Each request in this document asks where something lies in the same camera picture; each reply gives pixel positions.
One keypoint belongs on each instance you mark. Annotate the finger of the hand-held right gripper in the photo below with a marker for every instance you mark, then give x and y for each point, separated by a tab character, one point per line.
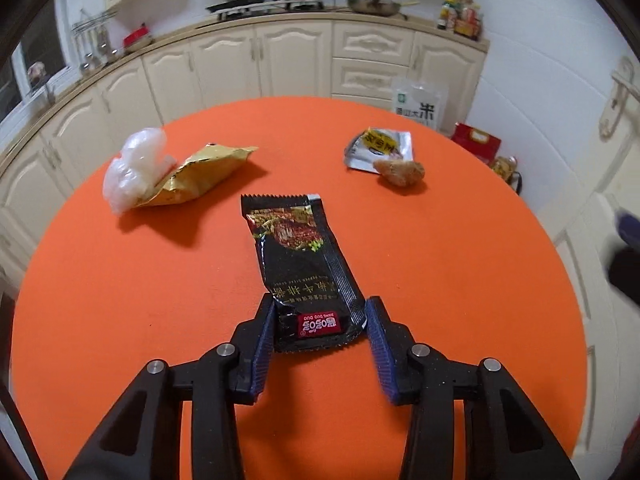
625	265

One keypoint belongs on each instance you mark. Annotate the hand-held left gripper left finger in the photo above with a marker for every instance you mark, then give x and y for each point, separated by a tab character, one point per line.
262	355

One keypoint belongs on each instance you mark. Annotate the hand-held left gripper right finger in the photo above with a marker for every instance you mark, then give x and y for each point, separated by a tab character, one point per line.
380	360

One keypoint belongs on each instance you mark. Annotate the black sauce packet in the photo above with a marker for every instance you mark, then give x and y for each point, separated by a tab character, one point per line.
295	250

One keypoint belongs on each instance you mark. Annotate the gold snack packet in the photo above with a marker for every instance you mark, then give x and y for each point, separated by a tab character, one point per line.
200	175

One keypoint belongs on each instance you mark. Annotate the brown ginger piece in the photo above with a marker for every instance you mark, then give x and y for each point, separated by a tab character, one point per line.
400	170

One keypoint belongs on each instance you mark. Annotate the red gift box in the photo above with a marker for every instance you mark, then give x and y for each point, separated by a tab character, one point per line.
475	142

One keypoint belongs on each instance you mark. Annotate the silver and yellow packet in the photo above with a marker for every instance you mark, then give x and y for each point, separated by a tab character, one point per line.
385	145

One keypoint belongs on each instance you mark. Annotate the small clear plastic bag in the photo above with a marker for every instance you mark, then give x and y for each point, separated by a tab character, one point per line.
135	170

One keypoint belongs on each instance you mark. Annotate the white rice bag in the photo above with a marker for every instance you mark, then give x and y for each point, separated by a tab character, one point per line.
420	102

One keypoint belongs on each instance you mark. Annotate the round orange table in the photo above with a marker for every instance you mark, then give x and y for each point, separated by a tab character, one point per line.
225	65

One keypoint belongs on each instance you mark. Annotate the dark sauce bottle yellow cap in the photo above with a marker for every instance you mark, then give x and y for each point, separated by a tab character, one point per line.
444	15

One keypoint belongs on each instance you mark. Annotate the red container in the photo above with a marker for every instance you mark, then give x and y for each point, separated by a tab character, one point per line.
137	37

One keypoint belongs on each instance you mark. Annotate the black gas stove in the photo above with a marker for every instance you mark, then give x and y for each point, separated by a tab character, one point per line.
265	7

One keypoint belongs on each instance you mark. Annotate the metal wok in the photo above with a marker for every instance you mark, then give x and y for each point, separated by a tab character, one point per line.
375	6

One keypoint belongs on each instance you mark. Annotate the metal utensil rack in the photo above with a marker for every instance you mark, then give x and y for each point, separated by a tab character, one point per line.
95	40

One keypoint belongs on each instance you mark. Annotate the window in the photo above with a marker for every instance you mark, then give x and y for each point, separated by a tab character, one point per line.
25	60

